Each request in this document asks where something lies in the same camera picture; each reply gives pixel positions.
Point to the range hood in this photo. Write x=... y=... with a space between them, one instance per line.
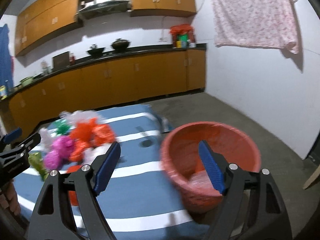
x=103 y=3

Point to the person left hand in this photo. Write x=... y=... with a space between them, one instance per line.
x=9 y=199

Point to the lower kitchen cabinets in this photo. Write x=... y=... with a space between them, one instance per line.
x=104 y=83

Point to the olive green plastic bag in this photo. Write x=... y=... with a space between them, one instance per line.
x=36 y=161

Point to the large bubble wrap sheet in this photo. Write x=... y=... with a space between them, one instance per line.
x=80 y=116

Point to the upper cabinets left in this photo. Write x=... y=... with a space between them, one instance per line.
x=42 y=21

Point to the red bottle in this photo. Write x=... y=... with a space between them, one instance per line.
x=71 y=59

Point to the red bag covered appliance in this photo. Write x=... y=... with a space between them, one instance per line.
x=182 y=36

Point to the blue hanging cloth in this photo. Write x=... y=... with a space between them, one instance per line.
x=6 y=60

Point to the dark cutting board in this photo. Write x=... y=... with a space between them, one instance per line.
x=61 y=61

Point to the red plastic bag front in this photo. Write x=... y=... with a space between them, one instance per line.
x=79 y=148

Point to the white plastic bag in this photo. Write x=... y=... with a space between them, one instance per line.
x=91 y=153

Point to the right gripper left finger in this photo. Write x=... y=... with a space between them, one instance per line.
x=88 y=183

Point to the green basin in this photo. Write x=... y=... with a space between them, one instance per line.
x=26 y=81

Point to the pink floral hanging cloth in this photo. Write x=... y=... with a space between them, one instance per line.
x=256 y=24

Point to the blue striped tablecloth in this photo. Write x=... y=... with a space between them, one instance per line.
x=139 y=201

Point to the red plastic basket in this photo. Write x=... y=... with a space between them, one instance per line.
x=195 y=156

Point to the red plastic bag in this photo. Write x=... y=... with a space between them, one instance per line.
x=83 y=131
x=103 y=134
x=79 y=148

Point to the wooden plank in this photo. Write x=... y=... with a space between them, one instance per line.
x=312 y=178

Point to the black wok left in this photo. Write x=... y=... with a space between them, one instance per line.
x=95 y=51

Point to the clear plastic bag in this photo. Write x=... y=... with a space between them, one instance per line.
x=46 y=139

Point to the black lidded wok right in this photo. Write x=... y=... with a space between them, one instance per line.
x=120 y=45

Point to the clear jar on counter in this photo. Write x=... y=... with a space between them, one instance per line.
x=46 y=69

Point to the magenta plastic bag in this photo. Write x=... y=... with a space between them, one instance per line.
x=60 y=151

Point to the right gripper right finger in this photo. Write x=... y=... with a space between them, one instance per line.
x=229 y=180

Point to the yellow bottle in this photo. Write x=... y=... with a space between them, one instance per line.
x=3 y=92

